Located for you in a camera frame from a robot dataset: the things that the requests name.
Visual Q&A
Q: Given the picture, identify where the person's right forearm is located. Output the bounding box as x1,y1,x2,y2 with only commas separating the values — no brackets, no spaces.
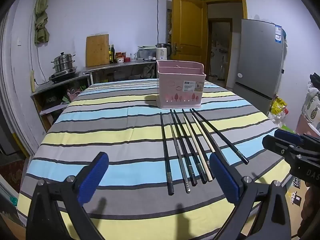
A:
301,186,320,233

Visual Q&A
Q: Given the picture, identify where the silver chopstick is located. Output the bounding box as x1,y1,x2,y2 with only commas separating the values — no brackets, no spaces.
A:
169,122,190,194

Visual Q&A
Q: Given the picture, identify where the white electric kettle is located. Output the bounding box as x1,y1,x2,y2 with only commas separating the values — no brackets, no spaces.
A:
156,43,172,60

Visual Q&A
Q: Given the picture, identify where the steel steamer pot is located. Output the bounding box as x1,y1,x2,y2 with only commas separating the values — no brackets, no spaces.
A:
51,52,76,73

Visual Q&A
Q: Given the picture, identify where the long cream chopstick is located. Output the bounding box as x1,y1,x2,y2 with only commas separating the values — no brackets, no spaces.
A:
184,116,213,182

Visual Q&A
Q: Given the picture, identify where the grey refrigerator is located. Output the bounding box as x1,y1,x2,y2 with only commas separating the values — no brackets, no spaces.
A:
232,18,287,115

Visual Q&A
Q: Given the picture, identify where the white plastic bag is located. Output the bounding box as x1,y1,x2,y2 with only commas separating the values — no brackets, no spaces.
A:
268,111,287,128

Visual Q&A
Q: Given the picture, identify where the clear storage box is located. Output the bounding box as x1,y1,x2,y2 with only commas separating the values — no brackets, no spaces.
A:
137,46,157,61

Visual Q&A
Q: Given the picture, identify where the steel kitchen table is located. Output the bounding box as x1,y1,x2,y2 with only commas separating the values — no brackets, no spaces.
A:
86,59,158,84

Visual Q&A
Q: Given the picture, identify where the wooden cutting board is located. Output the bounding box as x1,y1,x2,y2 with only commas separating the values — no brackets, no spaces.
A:
86,34,110,67

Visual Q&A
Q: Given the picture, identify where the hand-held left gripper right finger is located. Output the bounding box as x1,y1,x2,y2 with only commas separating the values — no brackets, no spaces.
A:
209,152,292,240

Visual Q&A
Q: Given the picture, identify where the row of black chopsticks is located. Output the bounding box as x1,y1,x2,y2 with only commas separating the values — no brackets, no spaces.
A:
160,108,249,196

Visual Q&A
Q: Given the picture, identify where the yellow wooden door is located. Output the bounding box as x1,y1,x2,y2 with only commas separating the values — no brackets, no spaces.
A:
171,0,208,79

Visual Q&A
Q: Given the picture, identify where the striped tablecloth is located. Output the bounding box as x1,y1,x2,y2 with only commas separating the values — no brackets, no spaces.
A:
16,78,292,240

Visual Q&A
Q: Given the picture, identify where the pink utensil basket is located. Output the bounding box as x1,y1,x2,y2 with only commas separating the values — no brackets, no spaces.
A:
155,60,207,110

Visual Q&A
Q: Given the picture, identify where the steel corner shelf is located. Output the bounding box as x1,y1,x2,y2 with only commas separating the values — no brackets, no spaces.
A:
31,71,90,133

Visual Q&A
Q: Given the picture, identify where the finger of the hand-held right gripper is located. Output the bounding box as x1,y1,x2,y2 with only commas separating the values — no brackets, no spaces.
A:
262,135,304,159
274,129,320,143

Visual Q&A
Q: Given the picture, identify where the pineapple print cloth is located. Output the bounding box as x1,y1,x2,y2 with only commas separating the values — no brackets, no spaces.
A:
301,82,320,130

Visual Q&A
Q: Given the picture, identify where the wall cable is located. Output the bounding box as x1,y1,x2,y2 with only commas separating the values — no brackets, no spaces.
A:
156,0,160,44

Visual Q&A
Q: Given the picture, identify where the wall calendar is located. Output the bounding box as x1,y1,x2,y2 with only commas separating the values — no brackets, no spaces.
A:
166,1,173,45

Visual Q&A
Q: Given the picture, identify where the yellow snack bag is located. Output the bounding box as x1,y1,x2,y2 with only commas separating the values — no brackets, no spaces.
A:
270,96,288,115

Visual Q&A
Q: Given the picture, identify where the induction stove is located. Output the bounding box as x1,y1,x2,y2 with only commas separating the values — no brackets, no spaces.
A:
49,66,78,82

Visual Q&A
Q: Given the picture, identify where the green hanging curtain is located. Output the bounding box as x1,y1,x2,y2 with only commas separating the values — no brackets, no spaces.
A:
34,0,52,45

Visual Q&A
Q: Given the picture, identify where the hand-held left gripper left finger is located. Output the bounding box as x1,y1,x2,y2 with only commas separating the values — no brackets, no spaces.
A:
26,152,110,240

